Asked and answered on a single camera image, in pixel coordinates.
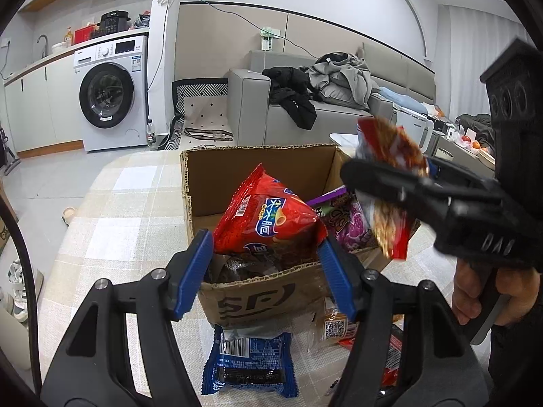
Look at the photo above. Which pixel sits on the clear plastic bottle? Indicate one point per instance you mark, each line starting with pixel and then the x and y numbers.
pixel 151 134

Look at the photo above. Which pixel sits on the red black snack packet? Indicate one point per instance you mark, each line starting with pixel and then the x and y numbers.
pixel 398 343

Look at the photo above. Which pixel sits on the black faucet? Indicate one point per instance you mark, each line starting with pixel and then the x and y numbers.
pixel 43 40

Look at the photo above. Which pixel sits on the brown cardboard box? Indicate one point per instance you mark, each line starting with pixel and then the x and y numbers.
pixel 263 301

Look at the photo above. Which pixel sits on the light blue cloth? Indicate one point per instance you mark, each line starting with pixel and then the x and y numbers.
pixel 401 98

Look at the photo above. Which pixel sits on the checkered beige tablecloth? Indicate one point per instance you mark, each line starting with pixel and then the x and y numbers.
pixel 118 237

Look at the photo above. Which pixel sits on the black jacket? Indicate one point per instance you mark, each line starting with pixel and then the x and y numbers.
pixel 292 101

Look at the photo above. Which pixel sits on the dark green jacket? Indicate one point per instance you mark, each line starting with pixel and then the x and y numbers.
pixel 479 125

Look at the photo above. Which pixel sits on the blue snack packet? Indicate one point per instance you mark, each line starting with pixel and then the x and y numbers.
pixel 250 360

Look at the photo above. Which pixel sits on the purple silver snack packet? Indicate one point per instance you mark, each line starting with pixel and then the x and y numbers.
pixel 348 224

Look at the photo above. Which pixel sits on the white washing machine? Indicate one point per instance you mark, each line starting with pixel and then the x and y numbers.
pixel 123 51

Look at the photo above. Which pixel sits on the white green sneaker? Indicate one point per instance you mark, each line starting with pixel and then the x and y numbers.
pixel 23 292

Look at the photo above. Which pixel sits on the grey clothes pile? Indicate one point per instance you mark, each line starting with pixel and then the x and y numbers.
pixel 343 80

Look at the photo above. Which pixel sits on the black pressure cooker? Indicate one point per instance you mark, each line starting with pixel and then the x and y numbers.
pixel 112 23

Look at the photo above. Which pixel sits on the printed cardboard box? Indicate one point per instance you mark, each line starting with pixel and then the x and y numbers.
pixel 5 237

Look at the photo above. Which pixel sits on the person's right forearm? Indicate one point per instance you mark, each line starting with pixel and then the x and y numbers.
pixel 517 369

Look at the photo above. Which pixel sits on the grey sofa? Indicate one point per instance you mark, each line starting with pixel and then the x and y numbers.
pixel 250 106

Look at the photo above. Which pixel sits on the white electric kettle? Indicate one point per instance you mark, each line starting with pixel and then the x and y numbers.
pixel 418 125

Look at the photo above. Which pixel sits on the beige slipper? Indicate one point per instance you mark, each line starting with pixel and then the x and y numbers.
pixel 69 215

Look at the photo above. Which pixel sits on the red triangular snack bag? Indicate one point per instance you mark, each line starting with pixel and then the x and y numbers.
pixel 263 212

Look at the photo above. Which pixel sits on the red white noodle snack packet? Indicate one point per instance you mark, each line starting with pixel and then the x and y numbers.
pixel 394 144

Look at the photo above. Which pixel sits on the white lower cabinet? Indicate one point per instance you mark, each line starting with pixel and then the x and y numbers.
pixel 42 101

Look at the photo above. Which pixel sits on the clear bread packet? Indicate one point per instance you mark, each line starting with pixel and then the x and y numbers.
pixel 333 328

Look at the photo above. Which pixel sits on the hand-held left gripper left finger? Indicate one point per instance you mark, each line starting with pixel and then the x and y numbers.
pixel 195 275

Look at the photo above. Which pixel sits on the orange soap bottle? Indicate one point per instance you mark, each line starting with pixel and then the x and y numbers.
pixel 68 37

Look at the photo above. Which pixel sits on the red box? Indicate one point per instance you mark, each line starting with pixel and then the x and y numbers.
pixel 85 34

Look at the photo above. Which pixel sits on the white wall socket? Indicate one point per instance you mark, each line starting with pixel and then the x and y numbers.
pixel 269 39

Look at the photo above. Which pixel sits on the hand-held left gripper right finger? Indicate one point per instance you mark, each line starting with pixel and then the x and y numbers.
pixel 339 280

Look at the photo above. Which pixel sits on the person's right hand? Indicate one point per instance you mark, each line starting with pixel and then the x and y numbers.
pixel 519 296

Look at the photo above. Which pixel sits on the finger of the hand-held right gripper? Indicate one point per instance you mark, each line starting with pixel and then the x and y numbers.
pixel 458 172
pixel 382 176

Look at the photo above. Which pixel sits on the grey floor mop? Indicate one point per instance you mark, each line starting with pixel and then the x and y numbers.
pixel 9 152

